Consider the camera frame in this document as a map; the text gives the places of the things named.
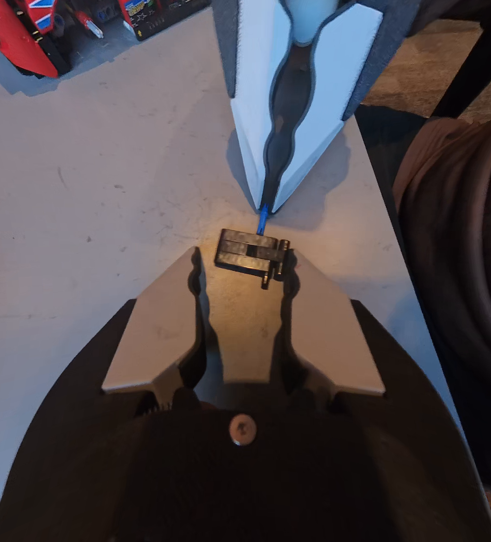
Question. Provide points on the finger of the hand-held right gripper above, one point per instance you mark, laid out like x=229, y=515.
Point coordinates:
x=254, y=84
x=334, y=76

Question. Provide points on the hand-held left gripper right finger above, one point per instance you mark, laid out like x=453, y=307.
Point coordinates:
x=334, y=338

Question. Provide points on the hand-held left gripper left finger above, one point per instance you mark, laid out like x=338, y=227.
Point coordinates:
x=156, y=330

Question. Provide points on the black toy brick assembly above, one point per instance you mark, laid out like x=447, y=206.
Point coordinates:
x=241, y=254

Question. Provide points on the blue toy pin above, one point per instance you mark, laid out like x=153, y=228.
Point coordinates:
x=262, y=220

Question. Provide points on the grey desk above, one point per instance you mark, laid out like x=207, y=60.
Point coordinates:
x=101, y=169

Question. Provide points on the person's brown shirt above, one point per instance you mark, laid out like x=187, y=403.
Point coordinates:
x=440, y=169

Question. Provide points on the toy race car model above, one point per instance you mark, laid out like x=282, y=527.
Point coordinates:
x=12, y=38

